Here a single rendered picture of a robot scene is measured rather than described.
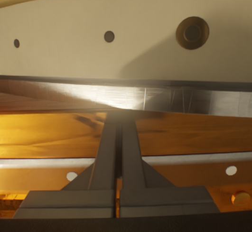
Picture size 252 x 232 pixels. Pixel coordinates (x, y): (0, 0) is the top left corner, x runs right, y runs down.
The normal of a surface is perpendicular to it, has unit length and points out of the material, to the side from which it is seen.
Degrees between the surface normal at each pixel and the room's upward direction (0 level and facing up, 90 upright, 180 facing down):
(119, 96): 90
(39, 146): 90
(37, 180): 90
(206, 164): 90
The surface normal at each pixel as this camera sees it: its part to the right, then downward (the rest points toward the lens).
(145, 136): 0.02, 0.29
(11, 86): -0.51, 0.26
